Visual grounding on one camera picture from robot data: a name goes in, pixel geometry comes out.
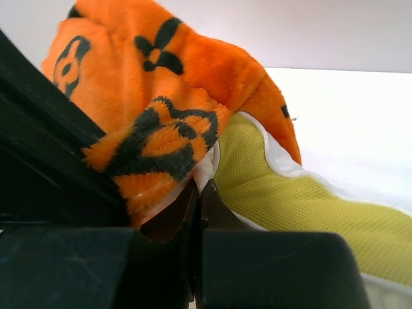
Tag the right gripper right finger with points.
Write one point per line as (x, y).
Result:
(215, 214)

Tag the orange patterned pillowcase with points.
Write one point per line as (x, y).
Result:
(162, 93)

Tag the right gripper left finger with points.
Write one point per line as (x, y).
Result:
(163, 227)

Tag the cream white pillow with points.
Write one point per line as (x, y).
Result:
(267, 190)

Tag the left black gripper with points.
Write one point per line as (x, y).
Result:
(44, 179)

